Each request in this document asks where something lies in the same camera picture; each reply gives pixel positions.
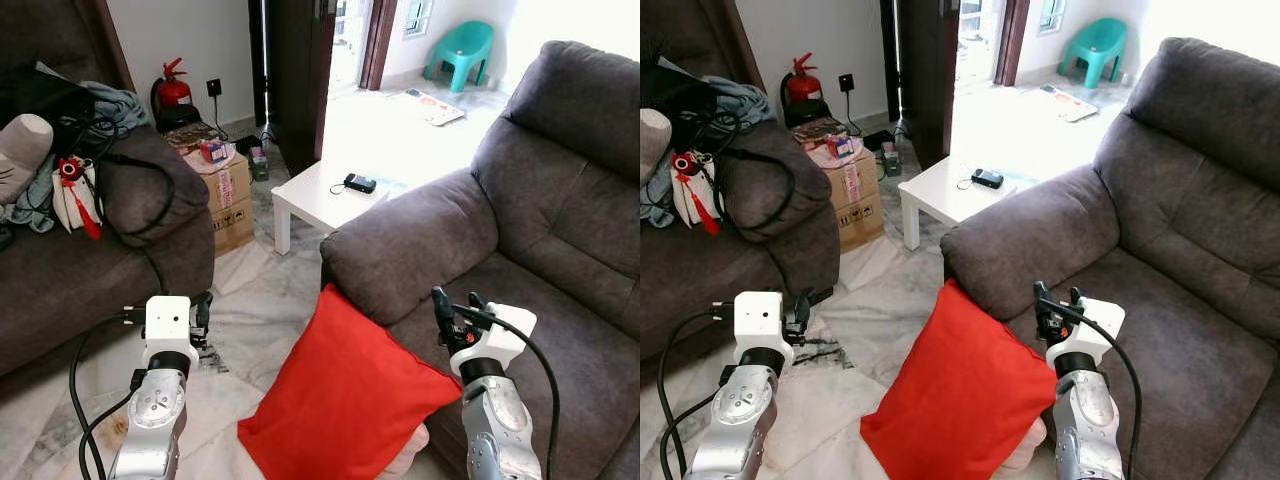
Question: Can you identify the red pillow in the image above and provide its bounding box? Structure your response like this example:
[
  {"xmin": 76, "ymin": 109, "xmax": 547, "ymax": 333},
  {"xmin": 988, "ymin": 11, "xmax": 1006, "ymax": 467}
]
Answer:
[
  {"xmin": 860, "ymin": 278, "xmax": 1049, "ymax": 480},
  {"xmin": 237, "ymin": 283, "xmax": 464, "ymax": 480}
]

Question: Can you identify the grey fabric sofa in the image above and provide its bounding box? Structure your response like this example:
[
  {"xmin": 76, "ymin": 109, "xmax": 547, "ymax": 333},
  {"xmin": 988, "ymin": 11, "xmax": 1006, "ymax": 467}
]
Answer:
[
  {"xmin": 640, "ymin": 0, "xmax": 843, "ymax": 361},
  {"xmin": 940, "ymin": 37, "xmax": 1280, "ymax": 480},
  {"xmin": 320, "ymin": 40, "xmax": 641, "ymax": 480},
  {"xmin": 0, "ymin": 0, "xmax": 216, "ymax": 379}
]

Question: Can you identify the cardboard box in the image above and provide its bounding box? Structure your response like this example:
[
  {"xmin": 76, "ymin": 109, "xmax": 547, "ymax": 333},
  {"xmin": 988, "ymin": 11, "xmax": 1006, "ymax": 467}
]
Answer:
[
  {"xmin": 195, "ymin": 148, "xmax": 257, "ymax": 257},
  {"xmin": 822, "ymin": 145, "xmax": 886, "ymax": 253}
]

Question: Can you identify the white side table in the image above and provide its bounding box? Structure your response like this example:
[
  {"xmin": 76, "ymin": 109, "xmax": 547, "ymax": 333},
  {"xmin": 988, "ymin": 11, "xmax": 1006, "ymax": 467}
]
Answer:
[
  {"xmin": 897, "ymin": 153, "xmax": 1036, "ymax": 251},
  {"xmin": 271, "ymin": 158, "xmax": 406, "ymax": 257}
]

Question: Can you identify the white bag with red tassel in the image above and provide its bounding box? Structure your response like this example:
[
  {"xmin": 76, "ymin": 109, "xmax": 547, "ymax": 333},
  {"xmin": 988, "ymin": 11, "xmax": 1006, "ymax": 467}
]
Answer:
[
  {"xmin": 672, "ymin": 150, "xmax": 726, "ymax": 236},
  {"xmin": 52, "ymin": 155, "xmax": 105, "ymax": 241}
]

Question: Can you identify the white printed mat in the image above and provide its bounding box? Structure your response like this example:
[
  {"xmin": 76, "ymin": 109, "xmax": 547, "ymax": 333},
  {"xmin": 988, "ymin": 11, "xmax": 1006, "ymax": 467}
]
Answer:
[
  {"xmin": 388, "ymin": 88, "xmax": 467, "ymax": 128},
  {"xmin": 1022, "ymin": 83, "xmax": 1099, "ymax": 123}
]

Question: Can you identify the red fire extinguisher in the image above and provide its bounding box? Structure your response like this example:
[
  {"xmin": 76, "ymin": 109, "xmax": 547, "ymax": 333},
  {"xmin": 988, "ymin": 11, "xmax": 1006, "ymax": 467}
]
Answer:
[
  {"xmin": 150, "ymin": 57, "xmax": 199, "ymax": 133},
  {"xmin": 780, "ymin": 52, "xmax": 829, "ymax": 128}
]

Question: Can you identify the blue grey blanket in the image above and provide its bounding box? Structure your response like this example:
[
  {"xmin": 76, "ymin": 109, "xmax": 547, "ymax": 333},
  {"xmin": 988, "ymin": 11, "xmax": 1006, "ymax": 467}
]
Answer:
[
  {"xmin": 0, "ymin": 62, "xmax": 153, "ymax": 234},
  {"xmin": 640, "ymin": 75, "xmax": 776, "ymax": 229}
]

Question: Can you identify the beige cushion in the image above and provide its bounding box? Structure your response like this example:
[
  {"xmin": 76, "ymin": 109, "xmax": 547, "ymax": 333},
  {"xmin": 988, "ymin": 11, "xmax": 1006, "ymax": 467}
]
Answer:
[
  {"xmin": 640, "ymin": 108, "xmax": 674, "ymax": 186},
  {"xmin": 0, "ymin": 113, "xmax": 55, "ymax": 206}
]

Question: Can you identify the dark wooden door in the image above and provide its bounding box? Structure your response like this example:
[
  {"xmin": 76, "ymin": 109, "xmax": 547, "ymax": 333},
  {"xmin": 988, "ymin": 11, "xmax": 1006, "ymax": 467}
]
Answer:
[
  {"xmin": 248, "ymin": 0, "xmax": 341, "ymax": 178},
  {"xmin": 880, "ymin": 0, "xmax": 966, "ymax": 171}
]

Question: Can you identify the turquoise plastic chair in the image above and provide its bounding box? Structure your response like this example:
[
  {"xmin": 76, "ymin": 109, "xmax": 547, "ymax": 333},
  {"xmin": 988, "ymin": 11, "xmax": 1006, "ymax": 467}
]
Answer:
[
  {"xmin": 1058, "ymin": 17, "xmax": 1128, "ymax": 89},
  {"xmin": 424, "ymin": 21, "xmax": 495, "ymax": 94}
]

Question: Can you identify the black backpack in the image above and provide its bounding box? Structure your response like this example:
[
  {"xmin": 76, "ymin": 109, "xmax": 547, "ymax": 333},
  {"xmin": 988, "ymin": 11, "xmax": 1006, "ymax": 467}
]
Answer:
[
  {"xmin": 640, "ymin": 55, "xmax": 723, "ymax": 151},
  {"xmin": 0, "ymin": 65, "xmax": 96, "ymax": 156}
]

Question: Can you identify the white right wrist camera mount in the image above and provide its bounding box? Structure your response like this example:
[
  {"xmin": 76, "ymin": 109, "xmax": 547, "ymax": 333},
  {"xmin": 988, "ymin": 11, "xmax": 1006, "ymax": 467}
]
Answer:
[
  {"xmin": 452, "ymin": 303, "xmax": 539, "ymax": 379},
  {"xmin": 1045, "ymin": 297, "xmax": 1127, "ymax": 366}
]

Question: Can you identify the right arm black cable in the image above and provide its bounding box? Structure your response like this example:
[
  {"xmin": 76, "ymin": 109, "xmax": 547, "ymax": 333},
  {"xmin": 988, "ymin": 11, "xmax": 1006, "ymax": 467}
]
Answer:
[
  {"xmin": 1045, "ymin": 298, "xmax": 1143, "ymax": 480},
  {"xmin": 452, "ymin": 303, "xmax": 562, "ymax": 480}
]

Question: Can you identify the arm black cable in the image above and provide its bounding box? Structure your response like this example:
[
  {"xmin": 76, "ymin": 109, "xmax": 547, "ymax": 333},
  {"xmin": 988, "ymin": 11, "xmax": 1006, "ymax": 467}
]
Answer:
[
  {"xmin": 657, "ymin": 302, "xmax": 741, "ymax": 480},
  {"xmin": 1045, "ymin": 298, "xmax": 1143, "ymax": 480},
  {"xmin": 68, "ymin": 308, "xmax": 151, "ymax": 480},
  {"xmin": 452, "ymin": 303, "xmax": 562, "ymax": 480}
]

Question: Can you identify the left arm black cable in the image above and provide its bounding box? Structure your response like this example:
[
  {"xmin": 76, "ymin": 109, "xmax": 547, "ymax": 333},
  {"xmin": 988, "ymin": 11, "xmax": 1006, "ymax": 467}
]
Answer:
[
  {"xmin": 657, "ymin": 302, "xmax": 741, "ymax": 480},
  {"xmin": 68, "ymin": 308, "xmax": 151, "ymax": 480}
]

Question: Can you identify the thin black cable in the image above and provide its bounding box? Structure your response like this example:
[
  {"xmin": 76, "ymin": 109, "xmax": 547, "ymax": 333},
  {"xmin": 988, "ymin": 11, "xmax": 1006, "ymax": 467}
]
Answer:
[
  {"xmin": 690, "ymin": 105, "xmax": 798, "ymax": 236},
  {"xmin": 60, "ymin": 110, "xmax": 179, "ymax": 241}
]

